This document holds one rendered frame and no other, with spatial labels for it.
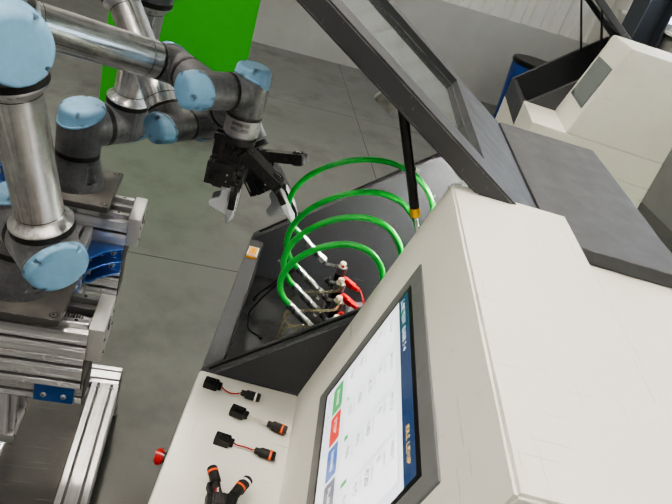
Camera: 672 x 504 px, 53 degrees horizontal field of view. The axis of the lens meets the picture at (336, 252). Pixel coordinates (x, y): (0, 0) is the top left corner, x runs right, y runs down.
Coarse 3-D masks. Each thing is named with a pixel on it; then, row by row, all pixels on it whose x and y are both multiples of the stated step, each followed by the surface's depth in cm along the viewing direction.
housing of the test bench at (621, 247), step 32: (512, 128) 183; (544, 160) 165; (576, 160) 173; (544, 192) 145; (576, 192) 151; (608, 192) 158; (576, 224) 134; (608, 224) 139; (640, 224) 145; (608, 256) 125; (640, 256) 129; (608, 288) 120; (640, 288) 124; (640, 320) 112; (640, 352) 103
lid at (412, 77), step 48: (336, 0) 109; (384, 0) 166; (384, 48) 115; (432, 48) 176; (384, 96) 114; (432, 96) 136; (432, 144) 115; (480, 144) 132; (480, 192) 118; (528, 192) 143
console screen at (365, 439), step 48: (384, 336) 111; (336, 384) 122; (384, 384) 100; (432, 384) 86; (336, 432) 109; (384, 432) 91; (432, 432) 78; (336, 480) 99; (384, 480) 84; (432, 480) 73
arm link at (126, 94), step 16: (144, 0) 164; (160, 0) 165; (160, 16) 170; (160, 32) 174; (128, 80) 177; (112, 96) 180; (128, 96) 180; (128, 112) 181; (144, 112) 184; (128, 128) 183; (112, 144) 184
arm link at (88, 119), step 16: (80, 96) 178; (64, 112) 171; (80, 112) 171; (96, 112) 173; (112, 112) 179; (64, 128) 172; (80, 128) 172; (96, 128) 175; (112, 128) 179; (64, 144) 174; (80, 144) 174; (96, 144) 178
